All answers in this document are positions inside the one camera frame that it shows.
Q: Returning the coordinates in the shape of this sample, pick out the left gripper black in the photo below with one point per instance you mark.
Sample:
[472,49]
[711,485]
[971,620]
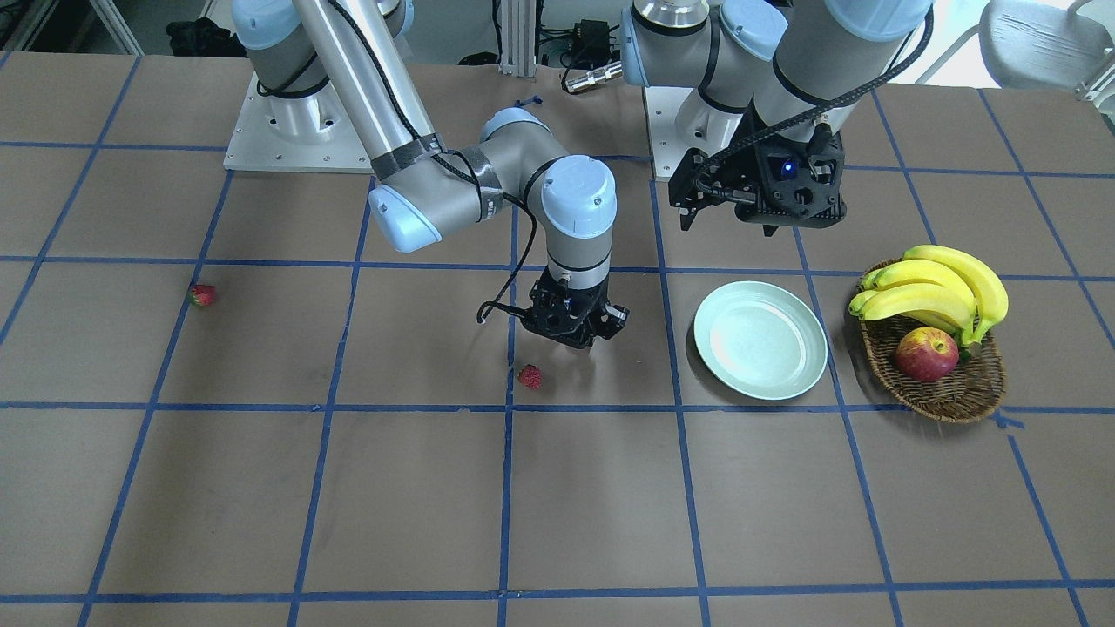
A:
[734,174]

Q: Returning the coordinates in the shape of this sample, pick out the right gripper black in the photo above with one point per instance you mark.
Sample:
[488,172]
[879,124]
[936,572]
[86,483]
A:
[615,319]

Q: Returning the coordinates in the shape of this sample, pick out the red strawberry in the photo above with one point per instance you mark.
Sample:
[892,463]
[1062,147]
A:
[202,295]
[530,376]

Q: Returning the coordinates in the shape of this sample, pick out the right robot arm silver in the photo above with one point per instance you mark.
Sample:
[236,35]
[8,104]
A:
[425,191]

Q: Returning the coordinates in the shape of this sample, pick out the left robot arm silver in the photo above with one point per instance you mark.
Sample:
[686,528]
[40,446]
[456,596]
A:
[769,84]

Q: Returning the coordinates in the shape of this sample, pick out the pale green plate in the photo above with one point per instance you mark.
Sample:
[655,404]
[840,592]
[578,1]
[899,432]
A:
[760,340]

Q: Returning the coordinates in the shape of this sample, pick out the yellow banana bunch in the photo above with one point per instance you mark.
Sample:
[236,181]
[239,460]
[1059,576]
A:
[941,286]

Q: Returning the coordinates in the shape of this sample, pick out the red apple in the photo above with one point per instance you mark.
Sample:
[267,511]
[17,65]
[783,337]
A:
[926,354]

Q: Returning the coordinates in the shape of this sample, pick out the silver cylinder connector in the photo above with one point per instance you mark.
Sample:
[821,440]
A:
[593,78]

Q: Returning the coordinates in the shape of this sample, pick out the wicker basket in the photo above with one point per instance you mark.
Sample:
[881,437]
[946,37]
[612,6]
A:
[971,392]

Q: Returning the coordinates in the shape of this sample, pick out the grey chair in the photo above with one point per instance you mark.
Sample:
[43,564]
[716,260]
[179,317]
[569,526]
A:
[1030,45]

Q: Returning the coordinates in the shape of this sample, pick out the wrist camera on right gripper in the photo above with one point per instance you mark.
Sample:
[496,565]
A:
[610,320]

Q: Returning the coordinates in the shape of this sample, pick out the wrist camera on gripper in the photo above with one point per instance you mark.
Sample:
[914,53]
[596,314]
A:
[702,180]
[610,320]

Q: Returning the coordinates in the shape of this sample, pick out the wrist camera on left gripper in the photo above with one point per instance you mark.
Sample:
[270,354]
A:
[702,180]

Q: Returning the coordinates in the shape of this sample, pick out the aluminium frame post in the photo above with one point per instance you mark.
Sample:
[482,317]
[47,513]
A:
[518,24]

